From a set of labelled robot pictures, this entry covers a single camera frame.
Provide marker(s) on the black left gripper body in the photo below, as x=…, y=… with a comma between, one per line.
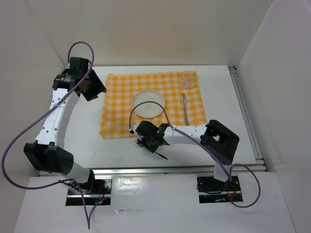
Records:
x=82, y=76

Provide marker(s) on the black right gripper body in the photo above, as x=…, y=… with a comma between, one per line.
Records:
x=148, y=139

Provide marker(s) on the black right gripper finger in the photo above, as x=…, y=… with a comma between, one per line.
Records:
x=141, y=142
x=153, y=148

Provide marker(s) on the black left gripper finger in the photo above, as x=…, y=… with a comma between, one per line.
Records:
x=96, y=85
x=90, y=91

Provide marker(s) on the silver fork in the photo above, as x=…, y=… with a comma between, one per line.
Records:
x=159, y=155

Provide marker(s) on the cream round plate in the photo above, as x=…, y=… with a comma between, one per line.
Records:
x=148, y=103

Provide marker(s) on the yellow white checkered cloth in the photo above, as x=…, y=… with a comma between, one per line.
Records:
x=121, y=88

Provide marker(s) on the silver table knife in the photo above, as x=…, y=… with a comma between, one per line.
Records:
x=185, y=102

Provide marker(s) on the clear plastic cup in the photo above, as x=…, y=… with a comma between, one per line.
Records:
x=187, y=79

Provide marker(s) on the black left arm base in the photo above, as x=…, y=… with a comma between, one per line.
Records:
x=94, y=192

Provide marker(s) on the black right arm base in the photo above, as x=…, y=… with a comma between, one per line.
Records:
x=213, y=191

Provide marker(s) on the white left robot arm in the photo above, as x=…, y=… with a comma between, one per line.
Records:
x=47, y=152

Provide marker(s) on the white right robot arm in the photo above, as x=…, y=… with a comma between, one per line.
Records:
x=214, y=138

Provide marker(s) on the white front cover board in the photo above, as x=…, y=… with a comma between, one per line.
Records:
x=160, y=204

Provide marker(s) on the aluminium front rail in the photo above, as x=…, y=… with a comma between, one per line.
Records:
x=164, y=170

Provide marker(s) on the aluminium rail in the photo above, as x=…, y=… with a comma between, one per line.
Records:
x=164, y=170
x=247, y=120

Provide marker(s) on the aluminium right side rail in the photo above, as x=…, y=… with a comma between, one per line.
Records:
x=247, y=120

